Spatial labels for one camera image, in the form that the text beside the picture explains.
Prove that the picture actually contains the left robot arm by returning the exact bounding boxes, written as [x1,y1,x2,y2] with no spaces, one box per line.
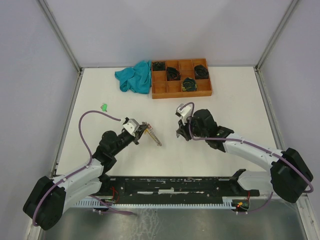
[22,124,148,231]

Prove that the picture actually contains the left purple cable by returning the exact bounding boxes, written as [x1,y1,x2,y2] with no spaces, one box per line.
[32,109,125,227]

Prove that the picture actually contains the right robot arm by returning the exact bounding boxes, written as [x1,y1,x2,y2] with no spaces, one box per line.
[175,103,314,203]

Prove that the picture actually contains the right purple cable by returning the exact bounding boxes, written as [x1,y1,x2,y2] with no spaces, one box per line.
[178,101,315,195]

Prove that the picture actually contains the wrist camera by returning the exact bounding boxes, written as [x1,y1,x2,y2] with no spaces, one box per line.
[175,102,195,125]
[122,117,140,137]

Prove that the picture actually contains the rolled dark sock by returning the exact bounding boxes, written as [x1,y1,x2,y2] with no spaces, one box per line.
[152,61,166,72]

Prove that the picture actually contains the wooden compartment tray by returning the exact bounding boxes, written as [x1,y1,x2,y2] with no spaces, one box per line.
[151,58,213,99]

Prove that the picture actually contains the rolled black orange sock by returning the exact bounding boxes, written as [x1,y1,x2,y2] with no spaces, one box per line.
[166,66,181,81]

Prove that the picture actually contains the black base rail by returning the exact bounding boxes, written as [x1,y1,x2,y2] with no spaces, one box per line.
[93,169,260,205]

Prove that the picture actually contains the purple cable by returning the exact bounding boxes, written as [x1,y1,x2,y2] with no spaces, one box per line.
[32,109,125,227]
[178,101,315,195]

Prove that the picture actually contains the white cable duct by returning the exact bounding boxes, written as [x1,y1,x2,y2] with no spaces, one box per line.
[72,197,236,210]

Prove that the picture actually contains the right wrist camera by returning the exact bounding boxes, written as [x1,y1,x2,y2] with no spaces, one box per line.
[175,102,195,125]

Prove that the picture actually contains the metal key organizer ring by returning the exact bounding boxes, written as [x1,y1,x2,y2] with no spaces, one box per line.
[142,121,163,147]

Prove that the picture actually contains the teal cloth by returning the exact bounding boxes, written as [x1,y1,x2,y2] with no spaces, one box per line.
[114,60,152,95]

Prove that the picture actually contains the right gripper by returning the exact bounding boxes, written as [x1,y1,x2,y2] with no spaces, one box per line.
[176,114,208,142]

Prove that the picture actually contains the green tag key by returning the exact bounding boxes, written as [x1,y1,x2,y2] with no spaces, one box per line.
[100,103,108,112]

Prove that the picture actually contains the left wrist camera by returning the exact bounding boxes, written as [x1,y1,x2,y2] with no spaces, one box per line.
[122,117,140,137]

